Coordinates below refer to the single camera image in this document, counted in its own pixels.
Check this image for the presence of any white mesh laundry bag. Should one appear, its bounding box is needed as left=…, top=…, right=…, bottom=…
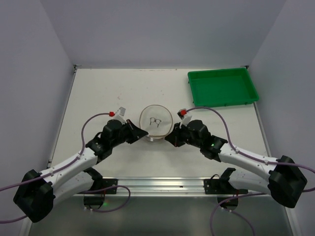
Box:
left=139, top=104, right=173, bottom=143

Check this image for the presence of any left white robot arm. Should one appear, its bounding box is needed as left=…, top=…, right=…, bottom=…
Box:
left=13, top=119, right=148, bottom=223

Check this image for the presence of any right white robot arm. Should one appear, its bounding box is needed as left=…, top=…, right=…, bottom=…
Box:
left=165, top=120, right=307, bottom=208

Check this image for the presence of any green plastic tray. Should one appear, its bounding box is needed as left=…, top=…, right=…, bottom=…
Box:
left=188, top=67, right=259, bottom=108

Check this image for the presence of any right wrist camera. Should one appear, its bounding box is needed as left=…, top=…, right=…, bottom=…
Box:
left=177, top=109, right=192, bottom=128

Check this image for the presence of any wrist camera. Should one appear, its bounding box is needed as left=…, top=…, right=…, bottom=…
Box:
left=177, top=109, right=192, bottom=128
left=109, top=107, right=126, bottom=124

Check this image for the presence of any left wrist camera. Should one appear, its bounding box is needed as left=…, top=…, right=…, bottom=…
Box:
left=109, top=107, right=126, bottom=124

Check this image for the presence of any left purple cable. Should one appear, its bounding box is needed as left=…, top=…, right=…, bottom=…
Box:
left=0, top=112, right=131, bottom=223

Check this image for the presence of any purple cable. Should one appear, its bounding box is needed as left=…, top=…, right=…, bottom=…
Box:
left=184, top=107, right=315, bottom=236
left=0, top=112, right=131, bottom=223

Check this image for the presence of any aluminium mounting rail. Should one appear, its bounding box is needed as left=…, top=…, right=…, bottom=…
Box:
left=72, top=175, right=271, bottom=197

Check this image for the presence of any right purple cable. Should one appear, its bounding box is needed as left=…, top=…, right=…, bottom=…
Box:
left=184, top=107, right=315, bottom=236

